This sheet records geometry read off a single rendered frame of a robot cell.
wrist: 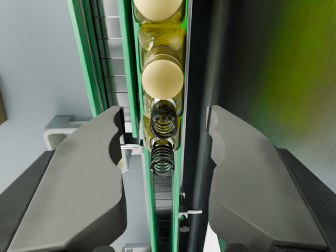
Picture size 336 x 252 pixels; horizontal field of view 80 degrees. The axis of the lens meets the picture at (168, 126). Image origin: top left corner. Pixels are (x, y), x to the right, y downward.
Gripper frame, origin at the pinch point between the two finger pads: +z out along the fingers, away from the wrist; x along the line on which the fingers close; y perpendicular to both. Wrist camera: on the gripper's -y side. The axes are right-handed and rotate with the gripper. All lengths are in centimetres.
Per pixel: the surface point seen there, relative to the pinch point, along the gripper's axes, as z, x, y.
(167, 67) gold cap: 4.9, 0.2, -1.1
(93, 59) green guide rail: 29.7, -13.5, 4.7
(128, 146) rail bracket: 25.0, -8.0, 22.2
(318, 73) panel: 4.4, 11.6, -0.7
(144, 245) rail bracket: 36, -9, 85
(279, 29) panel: 11.6, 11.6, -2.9
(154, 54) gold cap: 6.8, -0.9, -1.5
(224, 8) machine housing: 43.8, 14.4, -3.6
